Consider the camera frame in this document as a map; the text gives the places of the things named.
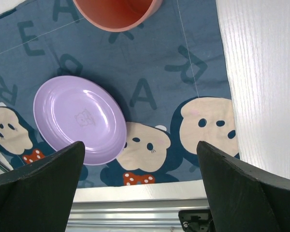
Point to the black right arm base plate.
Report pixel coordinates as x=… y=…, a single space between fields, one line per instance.
x=196 y=220

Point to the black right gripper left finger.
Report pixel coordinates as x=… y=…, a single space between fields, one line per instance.
x=38 y=197

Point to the salmon plastic cup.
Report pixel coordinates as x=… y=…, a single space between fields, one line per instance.
x=117 y=15

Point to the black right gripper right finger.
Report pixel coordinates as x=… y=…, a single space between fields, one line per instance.
x=242 y=197

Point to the aluminium mounting rail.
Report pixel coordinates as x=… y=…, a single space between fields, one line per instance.
x=146 y=216

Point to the purple plastic plate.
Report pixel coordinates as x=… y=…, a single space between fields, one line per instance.
x=68 y=109

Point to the blue cartoon mouse placemat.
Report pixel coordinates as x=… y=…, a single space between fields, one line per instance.
x=168 y=76

